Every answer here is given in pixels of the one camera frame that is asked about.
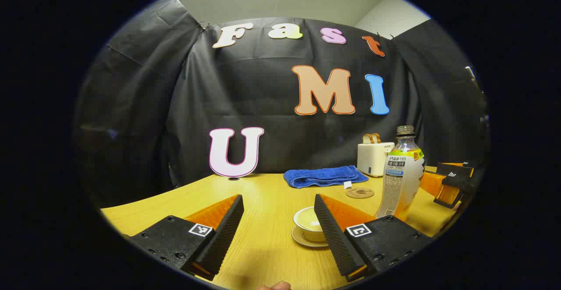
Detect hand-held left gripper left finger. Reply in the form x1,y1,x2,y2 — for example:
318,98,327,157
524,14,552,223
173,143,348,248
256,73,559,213
127,194,245,282

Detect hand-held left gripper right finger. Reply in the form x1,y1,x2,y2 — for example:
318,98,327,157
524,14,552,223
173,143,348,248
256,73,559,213
314,194,434,283

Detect white ceramic teacup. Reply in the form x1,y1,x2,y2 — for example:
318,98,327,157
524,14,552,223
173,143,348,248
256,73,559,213
293,206,327,242

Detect round cork coaster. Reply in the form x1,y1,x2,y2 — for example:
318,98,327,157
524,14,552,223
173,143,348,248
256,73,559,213
345,187,375,199

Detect clear water bottle white label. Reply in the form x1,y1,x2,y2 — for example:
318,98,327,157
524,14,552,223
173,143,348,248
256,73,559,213
376,125,426,221

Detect white ceramic saucer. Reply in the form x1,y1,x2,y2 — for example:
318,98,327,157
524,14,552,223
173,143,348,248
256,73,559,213
291,225,329,248

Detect blue folded towel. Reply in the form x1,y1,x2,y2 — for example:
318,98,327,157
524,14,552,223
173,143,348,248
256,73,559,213
283,166,369,189

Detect white toaster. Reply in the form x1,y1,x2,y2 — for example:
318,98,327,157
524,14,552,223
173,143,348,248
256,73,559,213
357,142,395,177

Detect black backdrop cloth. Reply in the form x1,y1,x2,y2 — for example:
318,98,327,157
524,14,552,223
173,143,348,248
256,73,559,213
75,0,489,207

